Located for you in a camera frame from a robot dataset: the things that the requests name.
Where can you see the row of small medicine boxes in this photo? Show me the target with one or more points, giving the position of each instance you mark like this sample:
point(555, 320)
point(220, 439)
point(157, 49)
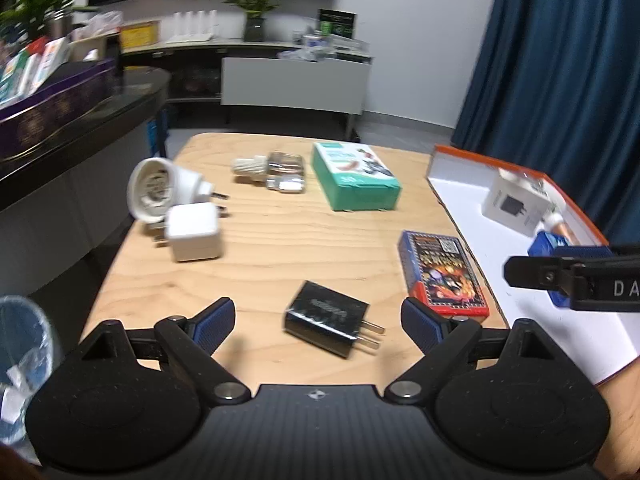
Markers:
point(30, 67)

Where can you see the purple patterned tray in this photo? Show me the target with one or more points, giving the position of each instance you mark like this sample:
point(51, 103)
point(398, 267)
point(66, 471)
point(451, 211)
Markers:
point(55, 105)

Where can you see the black charger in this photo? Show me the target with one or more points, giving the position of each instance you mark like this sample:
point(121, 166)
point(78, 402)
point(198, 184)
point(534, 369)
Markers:
point(325, 317)

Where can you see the clear plastic bag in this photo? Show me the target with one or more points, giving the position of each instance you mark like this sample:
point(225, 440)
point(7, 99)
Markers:
point(305, 52)

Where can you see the person's right forearm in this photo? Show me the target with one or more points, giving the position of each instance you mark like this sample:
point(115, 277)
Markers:
point(622, 425)

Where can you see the red playing card box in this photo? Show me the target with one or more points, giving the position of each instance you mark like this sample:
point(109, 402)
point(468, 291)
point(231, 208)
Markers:
point(440, 275)

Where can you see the yellow box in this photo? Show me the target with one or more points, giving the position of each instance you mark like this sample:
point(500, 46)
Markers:
point(140, 35)

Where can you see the white router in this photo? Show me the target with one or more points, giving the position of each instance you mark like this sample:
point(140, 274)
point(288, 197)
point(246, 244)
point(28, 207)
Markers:
point(190, 27)

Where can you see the rose gold tube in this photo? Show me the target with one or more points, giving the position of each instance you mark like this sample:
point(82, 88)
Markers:
point(560, 227)

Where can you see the green and black box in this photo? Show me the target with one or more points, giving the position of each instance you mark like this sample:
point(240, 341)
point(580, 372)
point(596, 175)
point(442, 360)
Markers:
point(337, 22)

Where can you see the potted plant in dark vase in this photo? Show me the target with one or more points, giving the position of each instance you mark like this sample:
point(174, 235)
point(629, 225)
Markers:
point(255, 0)

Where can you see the large leafy plant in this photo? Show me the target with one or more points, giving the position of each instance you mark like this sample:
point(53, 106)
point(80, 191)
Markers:
point(40, 2)

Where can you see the orange and white cardboard tray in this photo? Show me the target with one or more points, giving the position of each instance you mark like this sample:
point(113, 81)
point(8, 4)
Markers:
point(485, 245)

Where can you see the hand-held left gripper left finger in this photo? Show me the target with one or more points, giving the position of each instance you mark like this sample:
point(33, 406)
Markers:
point(215, 325)

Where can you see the blue curtain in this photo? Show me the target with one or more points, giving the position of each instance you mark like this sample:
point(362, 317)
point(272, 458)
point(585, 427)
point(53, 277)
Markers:
point(560, 70)

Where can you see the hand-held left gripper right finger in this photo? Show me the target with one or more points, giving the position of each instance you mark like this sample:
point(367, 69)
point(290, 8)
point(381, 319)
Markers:
point(422, 325)

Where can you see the white plug-in repellent device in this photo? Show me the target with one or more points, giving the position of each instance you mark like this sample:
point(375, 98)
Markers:
point(556, 205)

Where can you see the white plastic bag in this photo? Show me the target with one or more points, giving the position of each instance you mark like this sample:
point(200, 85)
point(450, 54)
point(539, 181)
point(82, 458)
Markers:
point(97, 25)

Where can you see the person's left forearm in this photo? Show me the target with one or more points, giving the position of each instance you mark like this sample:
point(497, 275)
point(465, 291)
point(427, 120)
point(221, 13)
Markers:
point(12, 467)

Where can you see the white charger cube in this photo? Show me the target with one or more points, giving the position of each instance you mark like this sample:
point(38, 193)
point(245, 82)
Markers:
point(194, 232)

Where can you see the white round plug adapter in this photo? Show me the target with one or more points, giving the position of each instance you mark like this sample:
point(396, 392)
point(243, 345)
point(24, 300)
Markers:
point(155, 187)

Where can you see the green bandage box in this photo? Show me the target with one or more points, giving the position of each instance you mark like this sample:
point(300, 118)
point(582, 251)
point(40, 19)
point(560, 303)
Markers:
point(355, 177)

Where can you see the trash bin with plastic liner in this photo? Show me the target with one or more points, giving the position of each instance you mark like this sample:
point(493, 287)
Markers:
point(25, 360)

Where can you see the white box with barcode label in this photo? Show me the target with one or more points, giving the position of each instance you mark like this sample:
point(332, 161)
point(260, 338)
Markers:
point(510, 205)

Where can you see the beige box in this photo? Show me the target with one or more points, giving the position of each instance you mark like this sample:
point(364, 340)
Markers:
point(87, 49)

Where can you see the clear refill bottle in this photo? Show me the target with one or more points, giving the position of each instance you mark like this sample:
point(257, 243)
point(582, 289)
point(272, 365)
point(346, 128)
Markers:
point(280, 170)

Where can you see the television cabinet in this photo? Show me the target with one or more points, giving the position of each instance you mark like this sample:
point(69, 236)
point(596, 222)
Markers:
point(295, 82)

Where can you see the blue rectangular box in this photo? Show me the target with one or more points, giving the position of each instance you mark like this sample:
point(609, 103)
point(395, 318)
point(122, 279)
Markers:
point(547, 247)

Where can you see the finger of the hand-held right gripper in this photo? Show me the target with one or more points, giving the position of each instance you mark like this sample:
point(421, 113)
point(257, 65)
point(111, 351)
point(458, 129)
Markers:
point(600, 285)

